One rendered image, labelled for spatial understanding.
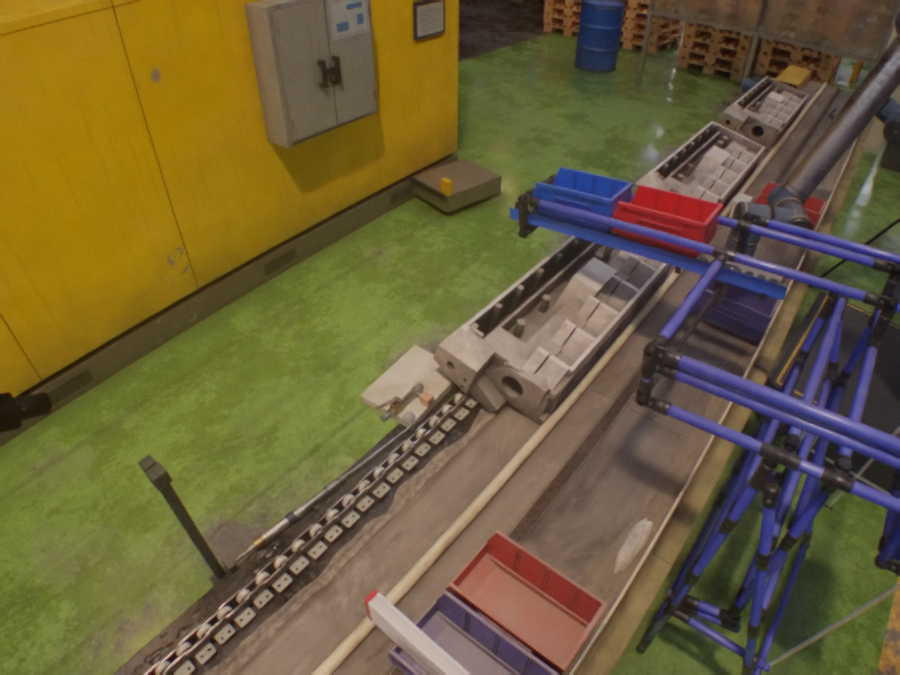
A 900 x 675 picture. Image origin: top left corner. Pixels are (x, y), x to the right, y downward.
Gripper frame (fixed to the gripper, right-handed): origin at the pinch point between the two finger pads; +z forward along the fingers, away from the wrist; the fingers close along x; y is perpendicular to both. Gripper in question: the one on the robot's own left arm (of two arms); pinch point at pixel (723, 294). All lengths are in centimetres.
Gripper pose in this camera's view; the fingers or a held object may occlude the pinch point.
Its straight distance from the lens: 236.3
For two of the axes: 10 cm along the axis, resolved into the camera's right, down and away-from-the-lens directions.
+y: -7.8, -4.2, 4.7
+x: -6.3, 5.2, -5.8
